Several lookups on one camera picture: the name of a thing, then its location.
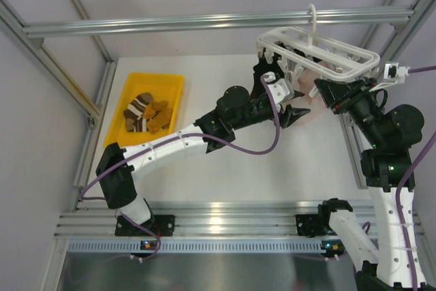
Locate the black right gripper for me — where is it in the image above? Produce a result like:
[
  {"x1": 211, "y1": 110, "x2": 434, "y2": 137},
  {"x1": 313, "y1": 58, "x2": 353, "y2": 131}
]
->
[{"x1": 314, "y1": 76, "x2": 384, "y2": 146}]

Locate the pink sheer sock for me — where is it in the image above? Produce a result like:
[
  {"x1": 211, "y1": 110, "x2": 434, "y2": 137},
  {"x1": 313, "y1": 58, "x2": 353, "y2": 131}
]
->
[{"x1": 292, "y1": 69, "x2": 328, "y2": 125}]

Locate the white plastic clip hanger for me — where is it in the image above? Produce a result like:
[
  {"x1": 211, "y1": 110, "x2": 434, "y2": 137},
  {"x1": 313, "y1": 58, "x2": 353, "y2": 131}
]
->
[{"x1": 256, "y1": 4, "x2": 380, "y2": 82}]

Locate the brown white striped sock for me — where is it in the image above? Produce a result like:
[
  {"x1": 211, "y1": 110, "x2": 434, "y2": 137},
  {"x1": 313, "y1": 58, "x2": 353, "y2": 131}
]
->
[{"x1": 123, "y1": 93, "x2": 153, "y2": 121}]

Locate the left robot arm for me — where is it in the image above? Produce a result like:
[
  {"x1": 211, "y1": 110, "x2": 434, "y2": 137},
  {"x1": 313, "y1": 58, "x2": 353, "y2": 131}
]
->
[{"x1": 96, "y1": 83, "x2": 310, "y2": 235}]

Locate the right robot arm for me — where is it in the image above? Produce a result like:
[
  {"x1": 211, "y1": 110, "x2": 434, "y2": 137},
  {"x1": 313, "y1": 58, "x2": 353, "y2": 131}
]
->
[{"x1": 314, "y1": 78, "x2": 432, "y2": 290}]

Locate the yellow plastic tray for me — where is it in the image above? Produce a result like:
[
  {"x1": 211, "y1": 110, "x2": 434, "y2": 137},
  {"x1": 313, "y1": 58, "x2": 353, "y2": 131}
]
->
[{"x1": 104, "y1": 72, "x2": 184, "y2": 147}]

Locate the mustard yellow sock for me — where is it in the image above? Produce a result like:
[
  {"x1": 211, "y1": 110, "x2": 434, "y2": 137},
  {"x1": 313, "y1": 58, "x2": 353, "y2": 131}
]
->
[
  {"x1": 146, "y1": 108, "x2": 172, "y2": 134},
  {"x1": 142, "y1": 100, "x2": 168, "y2": 119}
]

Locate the aluminium top crossbar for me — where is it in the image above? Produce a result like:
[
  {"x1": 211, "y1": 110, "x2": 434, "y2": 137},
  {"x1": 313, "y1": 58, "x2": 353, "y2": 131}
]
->
[{"x1": 22, "y1": 5, "x2": 414, "y2": 38}]

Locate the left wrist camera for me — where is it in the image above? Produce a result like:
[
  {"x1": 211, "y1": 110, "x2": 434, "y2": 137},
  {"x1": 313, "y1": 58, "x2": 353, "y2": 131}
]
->
[{"x1": 262, "y1": 72, "x2": 294, "y2": 105}]

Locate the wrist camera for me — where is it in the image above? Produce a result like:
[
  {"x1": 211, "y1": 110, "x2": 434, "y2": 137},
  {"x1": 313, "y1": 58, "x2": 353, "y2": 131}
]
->
[
  {"x1": 370, "y1": 62, "x2": 410, "y2": 92},
  {"x1": 262, "y1": 72, "x2": 294, "y2": 105}
]

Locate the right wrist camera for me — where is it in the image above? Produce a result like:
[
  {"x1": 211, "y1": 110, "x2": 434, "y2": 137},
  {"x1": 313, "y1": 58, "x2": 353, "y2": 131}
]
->
[{"x1": 370, "y1": 62, "x2": 410, "y2": 92}]

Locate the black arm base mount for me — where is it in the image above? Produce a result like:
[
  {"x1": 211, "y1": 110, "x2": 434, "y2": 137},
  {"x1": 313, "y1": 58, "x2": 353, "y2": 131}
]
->
[{"x1": 295, "y1": 214, "x2": 326, "y2": 238}]

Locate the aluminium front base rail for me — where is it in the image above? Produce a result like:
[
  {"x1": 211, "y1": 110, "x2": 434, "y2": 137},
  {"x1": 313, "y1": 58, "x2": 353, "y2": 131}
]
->
[{"x1": 54, "y1": 200, "x2": 425, "y2": 239}]

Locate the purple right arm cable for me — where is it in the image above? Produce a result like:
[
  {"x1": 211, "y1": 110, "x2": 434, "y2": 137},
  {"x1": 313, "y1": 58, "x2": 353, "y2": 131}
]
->
[{"x1": 354, "y1": 65, "x2": 436, "y2": 285}]

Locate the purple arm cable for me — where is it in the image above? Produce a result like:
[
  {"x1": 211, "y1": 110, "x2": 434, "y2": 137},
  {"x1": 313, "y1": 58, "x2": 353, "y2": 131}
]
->
[
  {"x1": 78, "y1": 76, "x2": 282, "y2": 261},
  {"x1": 354, "y1": 65, "x2": 436, "y2": 285}
]

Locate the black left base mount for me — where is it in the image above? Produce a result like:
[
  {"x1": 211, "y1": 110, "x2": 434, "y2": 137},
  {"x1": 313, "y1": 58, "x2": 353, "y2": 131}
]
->
[{"x1": 114, "y1": 215, "x2": 175, "y2": 237}]

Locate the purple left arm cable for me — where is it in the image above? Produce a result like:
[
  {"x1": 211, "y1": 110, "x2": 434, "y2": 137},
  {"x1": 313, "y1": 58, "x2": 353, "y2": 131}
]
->
[{"x1": 78, "y1": 76, "x2": 282, "y2": 261}]

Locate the grey slotted cable duct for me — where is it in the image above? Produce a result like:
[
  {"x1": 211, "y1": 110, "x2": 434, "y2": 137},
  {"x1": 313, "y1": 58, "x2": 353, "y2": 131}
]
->
[{"x1": 68, "y1": 238, "x2": 345, "y2": 256}]

